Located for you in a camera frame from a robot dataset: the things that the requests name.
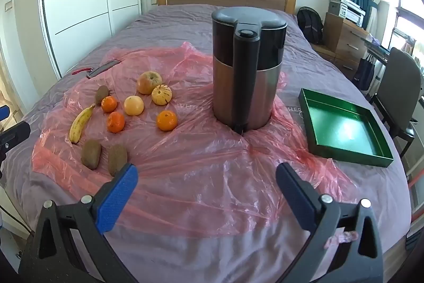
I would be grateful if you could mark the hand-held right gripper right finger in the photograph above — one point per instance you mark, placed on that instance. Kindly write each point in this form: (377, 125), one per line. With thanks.
(294, 200)

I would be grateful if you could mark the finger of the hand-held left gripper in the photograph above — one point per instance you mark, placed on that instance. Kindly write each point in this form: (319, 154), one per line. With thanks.
(3, 112)
(13, 134)

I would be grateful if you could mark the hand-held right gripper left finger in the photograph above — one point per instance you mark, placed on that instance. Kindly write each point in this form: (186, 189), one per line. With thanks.
(121, 196)

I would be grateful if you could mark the brown kiwi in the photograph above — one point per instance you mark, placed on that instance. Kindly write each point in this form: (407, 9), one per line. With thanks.
(117, 159)
(102, 94)
(90, 153)

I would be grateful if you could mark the yellow banana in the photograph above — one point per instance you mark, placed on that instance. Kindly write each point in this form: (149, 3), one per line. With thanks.
(81, 124)

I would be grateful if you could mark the orange mandarin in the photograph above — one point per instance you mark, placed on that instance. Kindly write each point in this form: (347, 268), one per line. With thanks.
(109, 104)
(116, 121)
(167, 120)

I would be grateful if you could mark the green tray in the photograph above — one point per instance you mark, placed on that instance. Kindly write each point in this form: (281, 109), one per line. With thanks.
(341, 130)

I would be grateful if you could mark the pale yellow round fruit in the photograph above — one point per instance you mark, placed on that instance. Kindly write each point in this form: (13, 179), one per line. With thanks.
(133, 105)

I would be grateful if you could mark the striped yellow pepino melon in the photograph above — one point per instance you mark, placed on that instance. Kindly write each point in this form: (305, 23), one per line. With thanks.
(161, 94)

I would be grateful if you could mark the red-yellow apple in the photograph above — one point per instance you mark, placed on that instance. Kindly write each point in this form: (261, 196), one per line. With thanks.
(149, 82)

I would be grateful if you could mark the pink plastic scrap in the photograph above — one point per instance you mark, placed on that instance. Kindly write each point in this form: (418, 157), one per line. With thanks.
(341, 238)

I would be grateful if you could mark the pink plastic sheet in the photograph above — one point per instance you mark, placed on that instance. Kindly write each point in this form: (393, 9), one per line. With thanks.
(198, 170)

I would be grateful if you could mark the dark flat device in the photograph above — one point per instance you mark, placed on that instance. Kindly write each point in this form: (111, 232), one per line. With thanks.
(102, 69)

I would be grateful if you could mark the steel and black kettle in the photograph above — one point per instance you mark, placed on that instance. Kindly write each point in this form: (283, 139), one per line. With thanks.
(245, 94)

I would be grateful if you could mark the dark blue tote bag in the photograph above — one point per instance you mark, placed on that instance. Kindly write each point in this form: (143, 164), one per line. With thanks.
(364, 74)

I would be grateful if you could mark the grey chair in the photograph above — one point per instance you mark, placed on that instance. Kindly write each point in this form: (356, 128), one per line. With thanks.
(397, 84)

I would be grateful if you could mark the wooden drawer chest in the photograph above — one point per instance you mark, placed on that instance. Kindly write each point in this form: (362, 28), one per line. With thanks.
(347, 37)

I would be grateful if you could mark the glass top desk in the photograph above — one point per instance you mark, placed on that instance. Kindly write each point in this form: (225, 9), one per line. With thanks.
(377, 49)

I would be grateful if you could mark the black backpack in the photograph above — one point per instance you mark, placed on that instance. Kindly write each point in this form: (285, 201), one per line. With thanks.
(309, 24)

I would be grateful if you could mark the purple bed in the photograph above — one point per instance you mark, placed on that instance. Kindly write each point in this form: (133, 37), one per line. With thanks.
(185, 27)

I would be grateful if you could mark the white printer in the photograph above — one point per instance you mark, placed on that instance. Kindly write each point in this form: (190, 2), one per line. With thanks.
(351, 11)

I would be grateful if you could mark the window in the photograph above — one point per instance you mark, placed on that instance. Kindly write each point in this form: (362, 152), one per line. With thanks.
(407, 11)

